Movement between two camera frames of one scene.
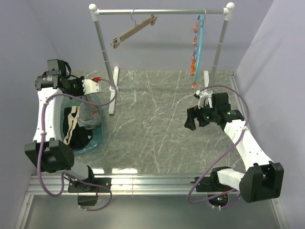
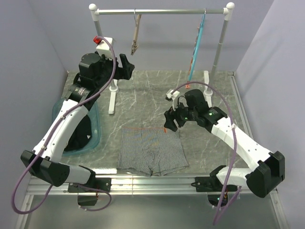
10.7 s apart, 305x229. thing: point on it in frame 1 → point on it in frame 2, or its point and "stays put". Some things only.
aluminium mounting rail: [58, 184] stays put
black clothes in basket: [79, 137] stays put
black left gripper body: [75, 87] → [106, 65]
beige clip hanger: [117, 40] → [135, 44]
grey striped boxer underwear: [89, 116] → [151, 151]
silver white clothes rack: [112, 72] stays put
